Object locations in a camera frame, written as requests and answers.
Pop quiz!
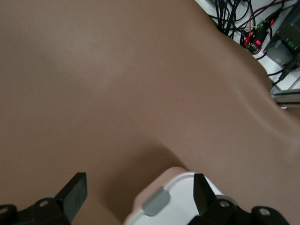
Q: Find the brown table cover mat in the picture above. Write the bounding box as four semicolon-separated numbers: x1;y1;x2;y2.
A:
0;0;300;225

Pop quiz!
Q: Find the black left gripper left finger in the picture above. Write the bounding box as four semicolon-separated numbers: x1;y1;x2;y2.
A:
0;172;89;225

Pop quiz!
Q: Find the white plastic box lid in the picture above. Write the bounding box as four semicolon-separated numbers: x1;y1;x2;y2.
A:
124;172;237;225

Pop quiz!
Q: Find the grey lid latch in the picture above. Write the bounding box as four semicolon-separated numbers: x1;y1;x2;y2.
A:
142;186;171;217

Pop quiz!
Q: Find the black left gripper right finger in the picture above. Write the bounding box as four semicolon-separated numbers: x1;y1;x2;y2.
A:
187;173;291;225

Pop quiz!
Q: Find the small circuit board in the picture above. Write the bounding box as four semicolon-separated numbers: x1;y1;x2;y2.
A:
245;20;274;56

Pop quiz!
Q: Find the black cable bundle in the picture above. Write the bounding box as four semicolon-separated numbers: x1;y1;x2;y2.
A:
208;0;286;40

